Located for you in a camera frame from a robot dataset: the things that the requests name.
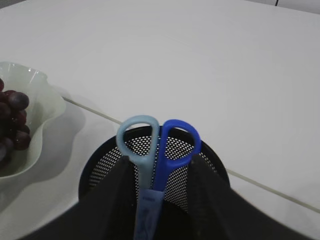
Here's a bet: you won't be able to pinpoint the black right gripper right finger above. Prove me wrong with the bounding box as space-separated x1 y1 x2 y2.
187 155 320 240

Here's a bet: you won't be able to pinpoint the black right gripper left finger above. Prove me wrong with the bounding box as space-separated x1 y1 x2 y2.
24 157 137 240

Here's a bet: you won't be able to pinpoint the blue capped scissors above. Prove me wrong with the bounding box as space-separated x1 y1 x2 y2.
116 115 202 240

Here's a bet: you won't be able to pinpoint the purple grape bunch with leaf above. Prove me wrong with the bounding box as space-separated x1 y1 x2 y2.
0 80 31 168

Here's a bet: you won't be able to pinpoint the black mesh pen holder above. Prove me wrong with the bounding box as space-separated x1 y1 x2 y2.
78 126 230 212

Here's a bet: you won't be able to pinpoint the green wavy glass plate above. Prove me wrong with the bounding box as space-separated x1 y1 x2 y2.
0 61 66 182

